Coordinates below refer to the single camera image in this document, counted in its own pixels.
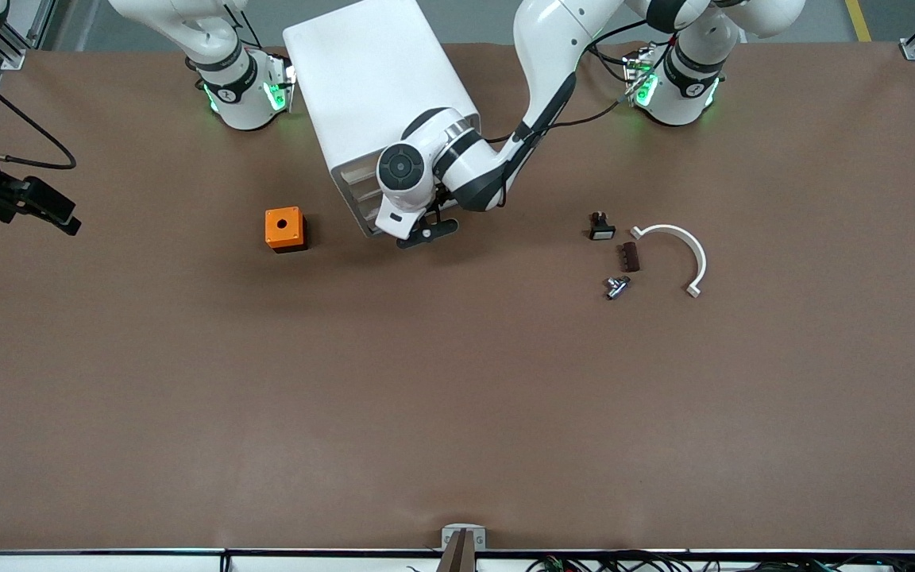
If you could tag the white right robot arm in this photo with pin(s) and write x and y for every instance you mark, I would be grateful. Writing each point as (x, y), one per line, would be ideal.
(239, 103)

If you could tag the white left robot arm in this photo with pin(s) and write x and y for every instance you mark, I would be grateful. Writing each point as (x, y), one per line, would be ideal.
(545, 48)

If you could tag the orange button box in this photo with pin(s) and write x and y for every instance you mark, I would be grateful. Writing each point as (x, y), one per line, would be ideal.
(283, 226)

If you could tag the white drawer cabinet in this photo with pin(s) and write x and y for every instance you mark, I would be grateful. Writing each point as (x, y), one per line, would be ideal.
(362, 71)

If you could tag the black white push button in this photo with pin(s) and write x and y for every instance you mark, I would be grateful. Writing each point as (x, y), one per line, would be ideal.
(602, 230)

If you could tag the brown table mat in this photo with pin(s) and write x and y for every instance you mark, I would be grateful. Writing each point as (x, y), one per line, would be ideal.
(457, 413)

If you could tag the small silver metal connector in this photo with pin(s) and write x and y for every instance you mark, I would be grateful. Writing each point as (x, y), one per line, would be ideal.
(616, 288)

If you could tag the brown terminal block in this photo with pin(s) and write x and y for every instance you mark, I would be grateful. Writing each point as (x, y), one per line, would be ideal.
(631, 257)

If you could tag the white table edge rail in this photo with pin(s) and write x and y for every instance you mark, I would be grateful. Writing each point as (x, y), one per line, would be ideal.
(108, 562)

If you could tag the grey mount bracket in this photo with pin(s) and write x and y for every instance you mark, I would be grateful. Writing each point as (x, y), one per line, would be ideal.
(463, 543)

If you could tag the white curved bracket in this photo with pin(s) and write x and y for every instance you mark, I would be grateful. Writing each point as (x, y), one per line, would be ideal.
(684, 236)

